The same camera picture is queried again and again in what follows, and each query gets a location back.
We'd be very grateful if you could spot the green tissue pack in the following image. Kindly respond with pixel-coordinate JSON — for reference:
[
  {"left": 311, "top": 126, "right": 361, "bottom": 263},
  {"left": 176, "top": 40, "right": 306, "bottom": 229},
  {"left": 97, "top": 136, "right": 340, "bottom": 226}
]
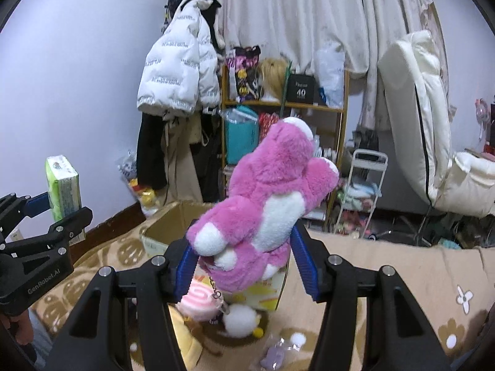
[{"left": 45, "top": 155, "right": 81, "bottom": 222}]

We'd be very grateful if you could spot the pink swirl roll plush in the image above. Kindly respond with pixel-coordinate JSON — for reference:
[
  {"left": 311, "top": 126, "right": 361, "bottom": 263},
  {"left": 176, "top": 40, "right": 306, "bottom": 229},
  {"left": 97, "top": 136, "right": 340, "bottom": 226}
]
[{"left": 176, "top": 279, "right": 224, "bottom": 322}]

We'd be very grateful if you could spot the small purple toy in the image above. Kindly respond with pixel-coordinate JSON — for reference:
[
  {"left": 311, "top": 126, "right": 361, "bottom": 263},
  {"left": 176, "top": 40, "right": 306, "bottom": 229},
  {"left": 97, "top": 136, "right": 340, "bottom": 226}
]
[{"left": 259, "top": 338, "right": 293, "bottom": 371}]

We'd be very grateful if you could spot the white fluffy chick plush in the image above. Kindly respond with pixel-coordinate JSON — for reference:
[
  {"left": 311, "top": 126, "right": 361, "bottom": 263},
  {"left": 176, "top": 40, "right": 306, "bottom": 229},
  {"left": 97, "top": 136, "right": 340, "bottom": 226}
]
[{"left": 222, "top": 304, "right": 264, "bottom": 339}]

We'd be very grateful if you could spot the pink white plush bear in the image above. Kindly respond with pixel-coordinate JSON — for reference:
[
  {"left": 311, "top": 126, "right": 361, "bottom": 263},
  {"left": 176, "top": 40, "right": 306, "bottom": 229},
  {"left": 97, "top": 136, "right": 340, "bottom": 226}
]
[{"left": 186, "top": 117, "right": 340, "bottom": 293}]

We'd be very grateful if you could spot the person's left hand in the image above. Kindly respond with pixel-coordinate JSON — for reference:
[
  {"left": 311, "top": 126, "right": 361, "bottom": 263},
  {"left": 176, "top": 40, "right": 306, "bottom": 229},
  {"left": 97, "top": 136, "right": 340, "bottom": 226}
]
[{"left": 0, "top": 310, "right": 33, "bottom": 346}]

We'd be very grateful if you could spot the beige brown patterned blanket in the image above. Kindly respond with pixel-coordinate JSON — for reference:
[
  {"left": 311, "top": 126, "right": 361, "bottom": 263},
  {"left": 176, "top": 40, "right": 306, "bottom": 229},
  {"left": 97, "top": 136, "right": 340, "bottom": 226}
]
[{"left": 33, "top": 219, "right": 494, "bottom": 370}]

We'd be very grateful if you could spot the yellow snack bag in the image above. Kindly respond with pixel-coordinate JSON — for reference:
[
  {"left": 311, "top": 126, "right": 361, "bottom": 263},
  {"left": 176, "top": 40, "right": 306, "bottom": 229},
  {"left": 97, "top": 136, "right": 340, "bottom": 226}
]
[{"left": 127, "top": 178, "right": 161, "bottom": 214}]

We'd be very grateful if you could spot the printed cardboard box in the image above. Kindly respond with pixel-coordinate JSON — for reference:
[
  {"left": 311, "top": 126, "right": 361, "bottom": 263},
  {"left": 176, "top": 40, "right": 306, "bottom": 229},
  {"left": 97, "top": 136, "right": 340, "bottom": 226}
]
[{"left": 139, "top": 201, "right": 289, "bottom": 312}]

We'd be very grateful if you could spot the black hanging garment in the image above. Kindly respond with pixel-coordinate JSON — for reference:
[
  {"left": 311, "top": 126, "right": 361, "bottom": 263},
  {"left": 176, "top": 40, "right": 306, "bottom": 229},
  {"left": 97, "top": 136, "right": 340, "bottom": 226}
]
[{"left": 137, "top": 113, "right": 168, "bottom": 190}]

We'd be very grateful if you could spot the white rolling cart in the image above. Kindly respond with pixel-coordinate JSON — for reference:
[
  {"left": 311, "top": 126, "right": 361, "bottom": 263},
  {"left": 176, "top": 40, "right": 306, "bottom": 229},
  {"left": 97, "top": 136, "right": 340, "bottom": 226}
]
[{"left": 331, "top": 148, "right": 389, "bottom": 240}]

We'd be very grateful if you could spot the beige hanging coat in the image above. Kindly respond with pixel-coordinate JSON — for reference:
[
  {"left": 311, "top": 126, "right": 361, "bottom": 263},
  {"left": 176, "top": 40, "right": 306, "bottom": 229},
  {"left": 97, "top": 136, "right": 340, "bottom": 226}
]
[{"left": 164, "top": 113, "right": 203, "bottom": 203}]

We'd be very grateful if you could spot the white puffer jacket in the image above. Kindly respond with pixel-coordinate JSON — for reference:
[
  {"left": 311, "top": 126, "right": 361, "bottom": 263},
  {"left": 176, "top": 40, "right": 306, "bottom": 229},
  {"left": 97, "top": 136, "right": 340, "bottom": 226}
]
[{"left": 137, "top": 0, "right": 225, "bottom": 119}]

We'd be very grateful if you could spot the teal bag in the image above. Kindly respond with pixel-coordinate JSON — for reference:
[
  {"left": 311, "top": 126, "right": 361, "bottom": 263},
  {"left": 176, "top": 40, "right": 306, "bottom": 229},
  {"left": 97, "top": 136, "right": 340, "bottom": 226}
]
[{"left": 223, "top": 105, "right": 259, "bottom": 165}]

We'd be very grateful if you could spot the white office chair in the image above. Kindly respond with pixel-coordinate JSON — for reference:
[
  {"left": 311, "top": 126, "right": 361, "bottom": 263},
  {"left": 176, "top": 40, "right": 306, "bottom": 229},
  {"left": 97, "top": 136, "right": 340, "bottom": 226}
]
[{"left": 377, "top": 30, "right": 494, "bottom": 219}]

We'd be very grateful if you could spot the red gift bag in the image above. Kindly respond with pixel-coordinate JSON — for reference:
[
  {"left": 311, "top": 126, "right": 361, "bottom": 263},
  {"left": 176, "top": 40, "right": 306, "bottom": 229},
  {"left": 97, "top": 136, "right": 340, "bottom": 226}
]
[{"left": 258, "top": 112, "right": 280, "bottom": 142}]

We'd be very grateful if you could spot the wooden shelf unit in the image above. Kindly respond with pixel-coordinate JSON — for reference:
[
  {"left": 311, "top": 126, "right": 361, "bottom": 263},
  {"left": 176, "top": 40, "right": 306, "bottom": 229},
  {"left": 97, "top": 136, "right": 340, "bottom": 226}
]
[{"left": 220, "top": 65, "right": 350, "bottom": 233}]

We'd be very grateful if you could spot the colourful printed bag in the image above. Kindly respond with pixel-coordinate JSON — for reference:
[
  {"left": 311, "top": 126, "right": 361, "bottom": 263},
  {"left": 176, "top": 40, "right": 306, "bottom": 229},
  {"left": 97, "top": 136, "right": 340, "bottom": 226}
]
[{"left": 226, "top": 45, "right": 261, "bottom": 102}]

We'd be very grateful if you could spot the blonde wig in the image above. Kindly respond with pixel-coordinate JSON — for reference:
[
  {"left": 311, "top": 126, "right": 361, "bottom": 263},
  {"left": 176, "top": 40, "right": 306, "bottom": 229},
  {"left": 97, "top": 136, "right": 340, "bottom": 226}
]
[{"left": 258, "top": 58, "right": 289, "bottom": 103}]

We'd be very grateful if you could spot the black box marked 40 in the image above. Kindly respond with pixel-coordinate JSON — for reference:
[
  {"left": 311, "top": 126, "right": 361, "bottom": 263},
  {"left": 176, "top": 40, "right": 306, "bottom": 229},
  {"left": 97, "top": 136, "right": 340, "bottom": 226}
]
[{"left": 285, "top": 74, "right": 316, "bottom": 105}]

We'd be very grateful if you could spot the clear plastic bag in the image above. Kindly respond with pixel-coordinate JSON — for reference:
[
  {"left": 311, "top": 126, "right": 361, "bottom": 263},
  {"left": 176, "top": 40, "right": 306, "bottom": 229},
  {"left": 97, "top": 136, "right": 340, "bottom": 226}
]
[{"left": 315, "top": 46, "right": 345, "bottom": 109}]

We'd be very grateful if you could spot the white floral curtain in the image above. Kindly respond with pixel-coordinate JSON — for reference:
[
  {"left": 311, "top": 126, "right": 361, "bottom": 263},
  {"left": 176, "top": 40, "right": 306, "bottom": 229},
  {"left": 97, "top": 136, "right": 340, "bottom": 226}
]
[{"left": 218, "top": 0, "right": 449, "bottom": 130}]

